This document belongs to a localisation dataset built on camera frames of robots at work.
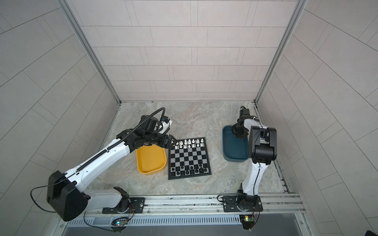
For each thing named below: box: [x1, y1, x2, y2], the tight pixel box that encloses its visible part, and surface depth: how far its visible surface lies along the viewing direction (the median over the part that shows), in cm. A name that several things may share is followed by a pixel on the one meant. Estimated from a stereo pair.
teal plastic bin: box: [221, 125, 250, 163], surface depth 90 cm
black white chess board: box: [168, 137, 212, 180], surface depth 86 cm
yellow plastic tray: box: [135, 144, 167, 175], surface depth 85 cm
